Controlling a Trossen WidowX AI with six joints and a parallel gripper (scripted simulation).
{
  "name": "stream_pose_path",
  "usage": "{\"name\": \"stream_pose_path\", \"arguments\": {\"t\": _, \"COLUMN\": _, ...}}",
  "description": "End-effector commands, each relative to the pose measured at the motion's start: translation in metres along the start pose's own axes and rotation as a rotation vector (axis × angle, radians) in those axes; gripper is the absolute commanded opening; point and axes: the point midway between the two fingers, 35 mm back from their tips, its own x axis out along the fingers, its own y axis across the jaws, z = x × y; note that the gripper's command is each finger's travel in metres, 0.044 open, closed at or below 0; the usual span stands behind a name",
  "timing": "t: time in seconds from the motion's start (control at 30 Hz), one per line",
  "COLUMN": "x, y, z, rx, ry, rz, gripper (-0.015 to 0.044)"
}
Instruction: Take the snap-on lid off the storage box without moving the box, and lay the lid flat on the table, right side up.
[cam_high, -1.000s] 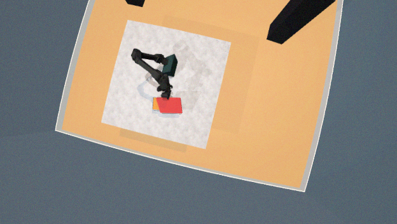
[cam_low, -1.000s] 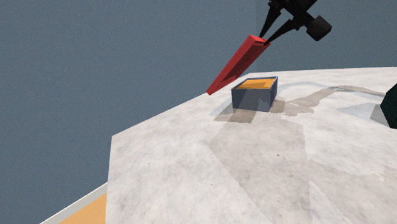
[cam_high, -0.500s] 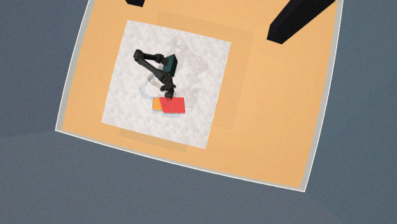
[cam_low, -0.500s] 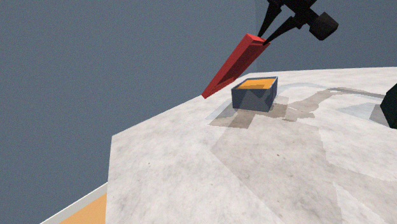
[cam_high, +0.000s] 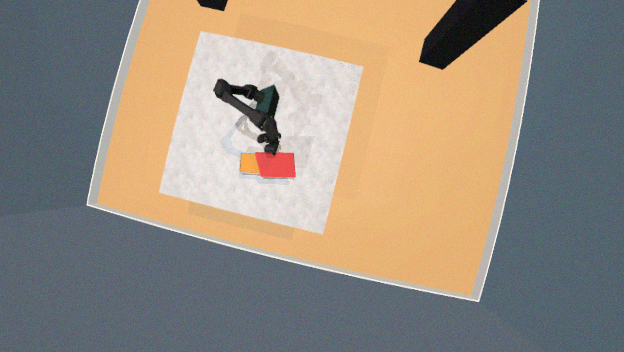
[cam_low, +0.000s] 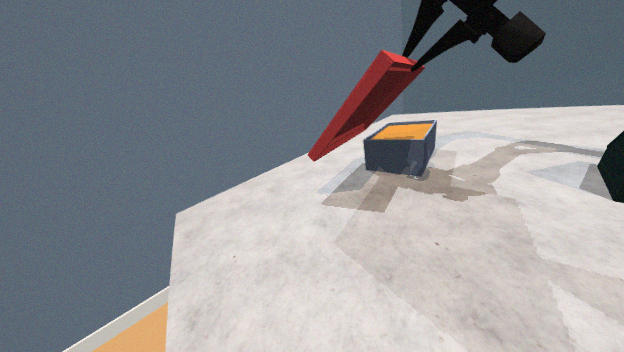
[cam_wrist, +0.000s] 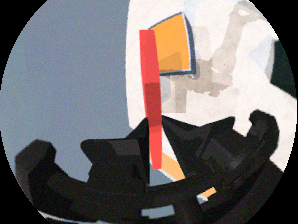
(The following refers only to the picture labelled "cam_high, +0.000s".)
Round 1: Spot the red square slab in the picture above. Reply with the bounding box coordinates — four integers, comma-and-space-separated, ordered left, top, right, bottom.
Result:
255, 152, 296, 177

